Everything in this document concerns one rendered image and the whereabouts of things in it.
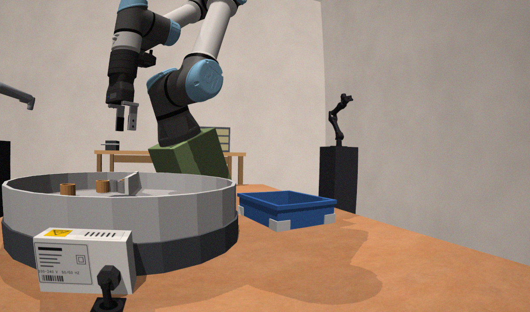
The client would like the blue crate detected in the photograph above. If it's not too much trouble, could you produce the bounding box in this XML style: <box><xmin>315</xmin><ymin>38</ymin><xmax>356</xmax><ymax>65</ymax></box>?
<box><xmin>237</xmin><ymin>191</ymin><xmax>337</xmax><ymax>232</ymax></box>

